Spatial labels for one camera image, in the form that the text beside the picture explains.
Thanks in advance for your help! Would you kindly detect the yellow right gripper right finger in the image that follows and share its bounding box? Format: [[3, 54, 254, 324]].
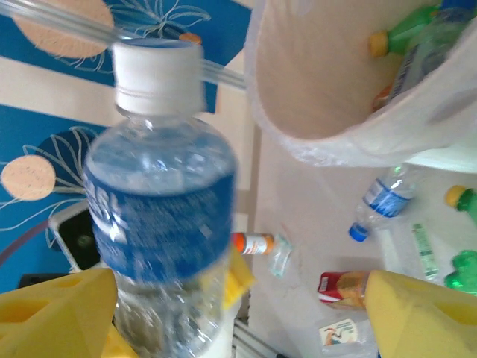
[[364, 269, 477, 358]]

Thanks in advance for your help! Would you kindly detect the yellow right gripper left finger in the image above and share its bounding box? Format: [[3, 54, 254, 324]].
[[0, 267, 117, 358]]

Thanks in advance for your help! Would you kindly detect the green bottle yellow cap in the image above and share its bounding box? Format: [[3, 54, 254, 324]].
[[443, 249, 477, 298], [445, 185, 477, 223]]

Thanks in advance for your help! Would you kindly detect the clear bottle green label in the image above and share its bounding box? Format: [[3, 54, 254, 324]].
[[374, 222, 446, 283]]

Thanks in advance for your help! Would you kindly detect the clear bottle cartoon label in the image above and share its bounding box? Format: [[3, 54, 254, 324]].
[[318, 315, 377, 358]]

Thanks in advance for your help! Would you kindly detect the blue label bottle white cap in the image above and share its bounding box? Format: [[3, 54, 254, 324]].
[[84, 39, 239, 358]]

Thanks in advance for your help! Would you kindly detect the clear bottle colourful label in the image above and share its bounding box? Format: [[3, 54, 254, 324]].
[[370, 84, 396, 113]]

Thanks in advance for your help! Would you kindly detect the green bottle white label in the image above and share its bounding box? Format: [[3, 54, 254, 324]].
[[368, 5, 448, 57]]

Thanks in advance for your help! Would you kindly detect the clear bottle blue cap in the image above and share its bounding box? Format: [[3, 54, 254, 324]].
[[439, 0, 477, 18]]

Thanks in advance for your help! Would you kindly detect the white plastic bin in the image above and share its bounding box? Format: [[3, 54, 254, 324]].
[[244, 0, 477, 172]]

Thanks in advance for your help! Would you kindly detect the orange cap bottle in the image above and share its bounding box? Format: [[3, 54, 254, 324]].
[[231, 231, 277, 257]]

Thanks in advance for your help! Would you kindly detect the clear plastic wrapper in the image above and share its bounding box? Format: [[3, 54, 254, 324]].
[[268, 234, 295, 277]]

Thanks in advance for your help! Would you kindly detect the aluminium table edge rail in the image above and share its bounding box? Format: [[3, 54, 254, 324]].
[[233, 316, 284, 358]]

